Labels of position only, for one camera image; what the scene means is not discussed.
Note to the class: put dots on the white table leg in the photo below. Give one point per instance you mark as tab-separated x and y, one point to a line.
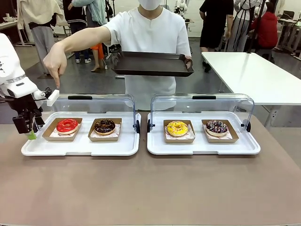
271	115

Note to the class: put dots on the brown cardboard donut box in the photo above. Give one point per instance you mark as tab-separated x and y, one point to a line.
104	139
223	140
179	140
50	137

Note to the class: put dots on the dark brown serving tray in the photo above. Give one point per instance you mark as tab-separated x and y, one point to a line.
150	63

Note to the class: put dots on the white background table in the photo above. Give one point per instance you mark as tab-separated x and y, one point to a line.
254	75

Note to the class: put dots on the black stand pole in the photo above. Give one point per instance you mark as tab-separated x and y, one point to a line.
255	30

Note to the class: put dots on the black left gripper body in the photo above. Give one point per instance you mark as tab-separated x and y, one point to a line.
22	104

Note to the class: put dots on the background desk with items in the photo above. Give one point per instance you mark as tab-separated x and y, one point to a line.
9	23

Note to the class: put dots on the bystander in dark clothes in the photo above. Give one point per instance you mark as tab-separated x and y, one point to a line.
77	14

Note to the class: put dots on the person in white shirt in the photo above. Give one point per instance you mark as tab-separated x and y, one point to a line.
150	35

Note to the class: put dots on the chocolate donut with nut bits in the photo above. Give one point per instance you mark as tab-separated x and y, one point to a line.
100	127

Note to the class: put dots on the black lid hinge knob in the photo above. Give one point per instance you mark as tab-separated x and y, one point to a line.
148	126
247	126
137	127

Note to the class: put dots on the bystander in black dress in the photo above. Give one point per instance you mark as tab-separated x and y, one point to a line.
215	21

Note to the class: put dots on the white display tray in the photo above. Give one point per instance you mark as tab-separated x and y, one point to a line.
202	147
82	147

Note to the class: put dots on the bystander in red jacket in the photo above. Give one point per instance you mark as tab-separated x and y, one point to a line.
266	28

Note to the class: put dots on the chocolate donut with white stripes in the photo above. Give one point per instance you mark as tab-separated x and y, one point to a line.
211	127

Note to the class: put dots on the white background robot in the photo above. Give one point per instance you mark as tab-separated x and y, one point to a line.
181	7

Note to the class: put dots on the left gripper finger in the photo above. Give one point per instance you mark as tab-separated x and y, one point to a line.
22	124
39	122

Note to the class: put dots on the white printed paper liner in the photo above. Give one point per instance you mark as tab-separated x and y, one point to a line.
208	135
54	134
191	134
116	131

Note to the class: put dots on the person's left hand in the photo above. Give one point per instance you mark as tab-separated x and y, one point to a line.
188	62

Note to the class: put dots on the white face mask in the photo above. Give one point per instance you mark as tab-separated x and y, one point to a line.
150	4

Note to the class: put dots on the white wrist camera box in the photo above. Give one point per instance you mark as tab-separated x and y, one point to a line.
53	97

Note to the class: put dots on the bystander in black apron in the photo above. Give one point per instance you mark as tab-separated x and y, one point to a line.
241	26

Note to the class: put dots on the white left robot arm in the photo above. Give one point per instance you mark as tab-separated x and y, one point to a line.
9	63

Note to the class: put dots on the person's right hand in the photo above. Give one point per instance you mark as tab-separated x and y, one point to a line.
54	61

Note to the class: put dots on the yellow glazed sprinkle donut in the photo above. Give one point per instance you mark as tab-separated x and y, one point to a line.
171	128

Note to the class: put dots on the red glazed donut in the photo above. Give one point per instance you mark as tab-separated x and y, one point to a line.
61	126

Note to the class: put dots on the clear plastic tray lid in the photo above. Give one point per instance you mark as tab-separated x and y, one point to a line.
105	104
230	106

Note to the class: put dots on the person's right forearm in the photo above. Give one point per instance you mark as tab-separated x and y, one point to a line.
82	38

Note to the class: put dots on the bystander in beige top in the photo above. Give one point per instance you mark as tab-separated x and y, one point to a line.
40	23

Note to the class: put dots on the bystander in teal top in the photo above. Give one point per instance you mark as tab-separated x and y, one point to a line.
98	14

